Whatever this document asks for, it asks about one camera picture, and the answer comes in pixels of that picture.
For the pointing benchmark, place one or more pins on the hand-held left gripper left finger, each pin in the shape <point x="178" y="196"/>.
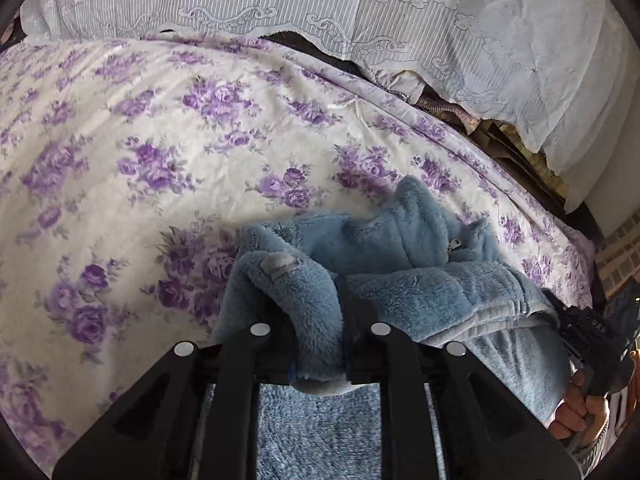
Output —
<point x="260" y="355"/>

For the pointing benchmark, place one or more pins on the person's right forearm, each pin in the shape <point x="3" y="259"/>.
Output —
<point x="592" y="454"/>

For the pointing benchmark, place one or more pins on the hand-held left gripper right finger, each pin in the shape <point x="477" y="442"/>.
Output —
<point x="357" y="350"/>

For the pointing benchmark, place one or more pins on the person's right hand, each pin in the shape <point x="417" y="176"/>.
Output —
<point x="575" y="410"/>

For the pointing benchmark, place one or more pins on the blue fleece jacket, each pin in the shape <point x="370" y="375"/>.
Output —
<point x="400" y="260"/>

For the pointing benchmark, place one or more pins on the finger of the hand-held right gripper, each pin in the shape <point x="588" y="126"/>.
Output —
<point x="561" y="317"/>

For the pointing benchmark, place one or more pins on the brick-pattern curtain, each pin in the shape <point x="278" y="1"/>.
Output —
<point x="620" y="255"/>

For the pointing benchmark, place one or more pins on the white lace cover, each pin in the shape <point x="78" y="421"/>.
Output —
<point x="400" y="10"/>

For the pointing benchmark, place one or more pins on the purple floral bed sheet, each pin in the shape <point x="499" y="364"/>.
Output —
<point x="125" y="110"/>

